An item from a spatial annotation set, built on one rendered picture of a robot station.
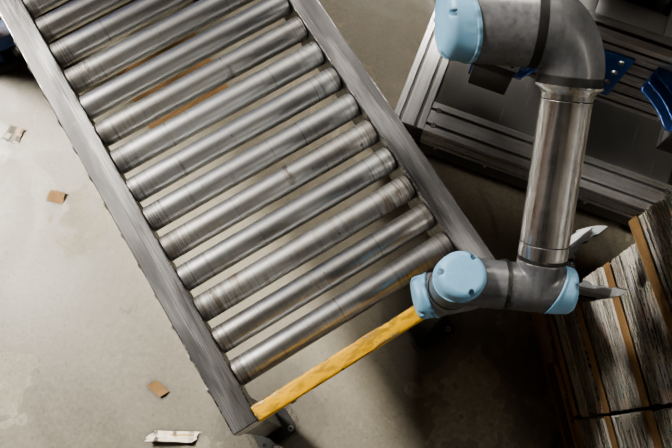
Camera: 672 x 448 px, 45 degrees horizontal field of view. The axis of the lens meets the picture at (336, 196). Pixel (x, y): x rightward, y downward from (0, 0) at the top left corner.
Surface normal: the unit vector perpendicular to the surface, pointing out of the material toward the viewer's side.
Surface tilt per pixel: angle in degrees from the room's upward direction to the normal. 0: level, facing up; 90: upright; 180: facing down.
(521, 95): 0
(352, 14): 0
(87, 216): 0
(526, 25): 28
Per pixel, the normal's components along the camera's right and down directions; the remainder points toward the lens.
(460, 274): 0.01, -0.29
